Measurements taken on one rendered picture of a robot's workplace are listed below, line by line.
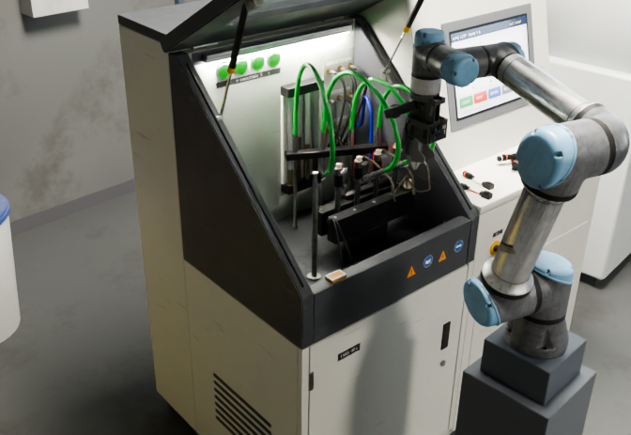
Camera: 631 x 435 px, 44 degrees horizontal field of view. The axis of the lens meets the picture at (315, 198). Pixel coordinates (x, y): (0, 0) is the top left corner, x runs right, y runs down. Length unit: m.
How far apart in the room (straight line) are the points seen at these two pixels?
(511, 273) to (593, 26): 2.02
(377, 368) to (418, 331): 0.18
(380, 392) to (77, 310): 1.72
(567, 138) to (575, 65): 2.11
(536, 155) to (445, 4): 1.10
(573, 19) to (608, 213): 0.88
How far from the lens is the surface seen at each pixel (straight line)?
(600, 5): 3.56
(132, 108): 2.45
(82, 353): 3.43
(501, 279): 1.73
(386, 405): 2.49
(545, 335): 1.93
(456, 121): 2.59
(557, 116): 1.70
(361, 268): 2.09
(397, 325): 2.31
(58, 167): 4.37
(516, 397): 1.98
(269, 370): 2.24
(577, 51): 3.63
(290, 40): 2.33
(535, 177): 1.52
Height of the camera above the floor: 2.07
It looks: 27 degrees down
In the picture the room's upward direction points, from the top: 1 degrees clockwise
